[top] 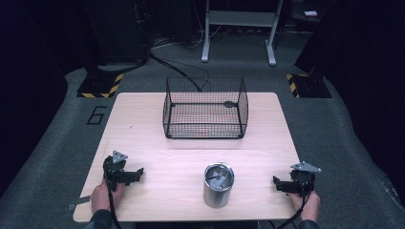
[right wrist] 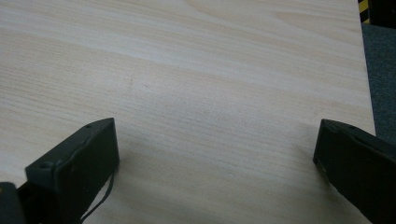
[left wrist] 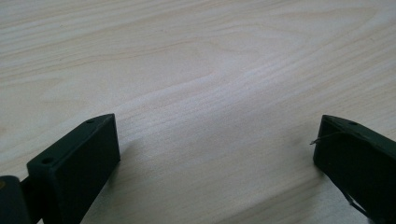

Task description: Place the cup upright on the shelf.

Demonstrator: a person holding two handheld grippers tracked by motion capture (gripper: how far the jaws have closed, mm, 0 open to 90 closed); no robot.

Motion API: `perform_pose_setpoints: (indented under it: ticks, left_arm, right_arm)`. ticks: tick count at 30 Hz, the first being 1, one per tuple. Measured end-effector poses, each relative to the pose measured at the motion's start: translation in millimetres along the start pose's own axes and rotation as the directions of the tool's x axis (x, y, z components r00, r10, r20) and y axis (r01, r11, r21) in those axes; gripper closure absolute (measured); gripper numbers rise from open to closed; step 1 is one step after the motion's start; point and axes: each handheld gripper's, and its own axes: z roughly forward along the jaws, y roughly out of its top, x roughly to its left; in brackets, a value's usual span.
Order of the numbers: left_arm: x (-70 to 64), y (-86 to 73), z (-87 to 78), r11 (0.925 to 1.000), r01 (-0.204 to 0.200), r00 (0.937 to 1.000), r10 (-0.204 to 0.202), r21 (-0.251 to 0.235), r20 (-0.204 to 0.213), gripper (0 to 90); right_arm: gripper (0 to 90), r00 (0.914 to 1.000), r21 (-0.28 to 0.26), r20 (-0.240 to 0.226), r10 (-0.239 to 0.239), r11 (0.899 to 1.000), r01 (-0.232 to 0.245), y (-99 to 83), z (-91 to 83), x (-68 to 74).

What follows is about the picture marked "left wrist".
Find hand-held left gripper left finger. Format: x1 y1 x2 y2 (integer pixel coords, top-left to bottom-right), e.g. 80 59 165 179
26 113 121 224

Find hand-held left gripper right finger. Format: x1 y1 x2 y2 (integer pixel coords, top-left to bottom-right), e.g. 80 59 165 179
312 114 396 224

